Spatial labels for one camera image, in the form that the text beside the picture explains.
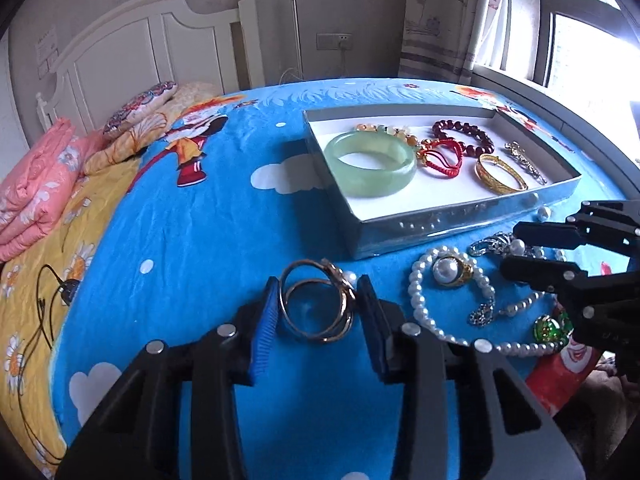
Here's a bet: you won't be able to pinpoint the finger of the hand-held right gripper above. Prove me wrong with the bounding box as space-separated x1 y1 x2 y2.
512 200 640 256
500 255 640 353

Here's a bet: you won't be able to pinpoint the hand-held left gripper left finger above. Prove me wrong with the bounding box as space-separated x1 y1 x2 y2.
55 276 281 480

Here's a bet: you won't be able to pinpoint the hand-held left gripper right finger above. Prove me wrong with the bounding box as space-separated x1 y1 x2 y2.
356 275 587 480

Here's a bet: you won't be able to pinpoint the silver filigree hairpin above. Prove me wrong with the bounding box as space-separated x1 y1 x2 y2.
504 141 548 185

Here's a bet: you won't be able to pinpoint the wide gold bangle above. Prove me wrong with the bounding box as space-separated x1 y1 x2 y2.
475 153 529 196

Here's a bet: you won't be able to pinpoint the dark red bead bracelet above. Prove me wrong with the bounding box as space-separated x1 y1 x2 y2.
432 119 496 157

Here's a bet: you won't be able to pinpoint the shallow grey jewelry box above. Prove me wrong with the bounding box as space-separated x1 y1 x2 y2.
302 103 583 261

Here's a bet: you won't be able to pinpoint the red cord bracelet gold charms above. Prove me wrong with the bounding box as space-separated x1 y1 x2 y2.
417 138 465 179

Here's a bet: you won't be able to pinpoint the green jade bangle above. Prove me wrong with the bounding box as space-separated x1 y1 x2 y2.
323 130 417 198

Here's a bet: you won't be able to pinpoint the yellow green agate bead bracelet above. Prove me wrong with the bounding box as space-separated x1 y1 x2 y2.
355 122 421 148

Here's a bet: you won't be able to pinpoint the green gemstone pendant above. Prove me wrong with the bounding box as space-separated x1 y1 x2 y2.
532 312 573 348

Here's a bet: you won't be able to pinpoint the blue cartoon printed bedsheet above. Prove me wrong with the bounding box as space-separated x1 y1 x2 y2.
50 77 640 480

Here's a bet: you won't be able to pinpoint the window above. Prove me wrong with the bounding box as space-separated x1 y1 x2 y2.
472 0 640 161

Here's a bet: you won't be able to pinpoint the yellow floral blanket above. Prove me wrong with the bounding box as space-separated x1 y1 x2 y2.
0 105 173 480

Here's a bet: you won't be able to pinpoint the pale yellow pillow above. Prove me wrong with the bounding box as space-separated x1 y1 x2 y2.
170 81 221 111

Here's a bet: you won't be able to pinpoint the printed beige curtain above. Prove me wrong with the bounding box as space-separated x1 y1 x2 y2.
397 0 511 86

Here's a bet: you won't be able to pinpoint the floral patterned pillow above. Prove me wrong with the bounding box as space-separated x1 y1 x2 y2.
102 81 178 138

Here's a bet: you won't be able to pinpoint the folded pink quilt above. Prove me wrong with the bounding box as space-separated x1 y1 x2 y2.
0 117 103 261

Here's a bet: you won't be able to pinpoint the white pole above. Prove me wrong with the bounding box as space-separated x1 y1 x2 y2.
292 0 304 82

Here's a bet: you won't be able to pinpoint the white wooden headboard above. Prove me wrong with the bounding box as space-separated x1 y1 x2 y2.
35 0 266 133

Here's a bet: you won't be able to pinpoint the white pearl necklace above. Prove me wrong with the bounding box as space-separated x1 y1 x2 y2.
408 206 568 358

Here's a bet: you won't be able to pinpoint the gold pearl ring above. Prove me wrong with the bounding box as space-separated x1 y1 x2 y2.
432 254 474 288

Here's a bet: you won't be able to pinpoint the black charger cable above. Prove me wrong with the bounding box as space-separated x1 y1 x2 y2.
15 265 81 466

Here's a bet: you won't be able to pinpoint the white charging cable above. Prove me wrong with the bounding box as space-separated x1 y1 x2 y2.
277 47 351 83

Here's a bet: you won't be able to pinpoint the white wall socket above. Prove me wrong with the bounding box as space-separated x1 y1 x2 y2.
316 32 352 51

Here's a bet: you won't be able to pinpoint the white paper wall label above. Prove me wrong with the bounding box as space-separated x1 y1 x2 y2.
34 27 62 78

